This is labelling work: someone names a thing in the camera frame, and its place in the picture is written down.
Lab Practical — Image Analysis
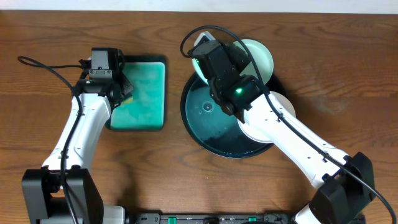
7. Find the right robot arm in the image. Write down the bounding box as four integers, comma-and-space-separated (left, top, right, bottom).
190, 37, 375, 223

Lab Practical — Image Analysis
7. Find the green and yellow sponge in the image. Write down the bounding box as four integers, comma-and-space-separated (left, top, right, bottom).
120, 96, 134, 106

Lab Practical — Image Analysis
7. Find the white plate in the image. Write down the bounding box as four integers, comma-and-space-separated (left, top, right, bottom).
238, 91, 296, 144

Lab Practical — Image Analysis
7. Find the white rectangular water dish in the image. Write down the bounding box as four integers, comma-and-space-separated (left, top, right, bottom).
109, 62, 165, 130

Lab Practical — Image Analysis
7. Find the mint green plate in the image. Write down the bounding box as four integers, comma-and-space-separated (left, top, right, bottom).
192, 39, 274, 85

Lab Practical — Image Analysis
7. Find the black round tray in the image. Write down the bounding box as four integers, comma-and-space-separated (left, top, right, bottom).
180, 73, 273, 159

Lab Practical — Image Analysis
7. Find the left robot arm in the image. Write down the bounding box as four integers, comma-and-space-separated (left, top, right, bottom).
22, 47, 133, 223

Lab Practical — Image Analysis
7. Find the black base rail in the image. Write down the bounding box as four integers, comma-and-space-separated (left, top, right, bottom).
124, 213, 295, 224

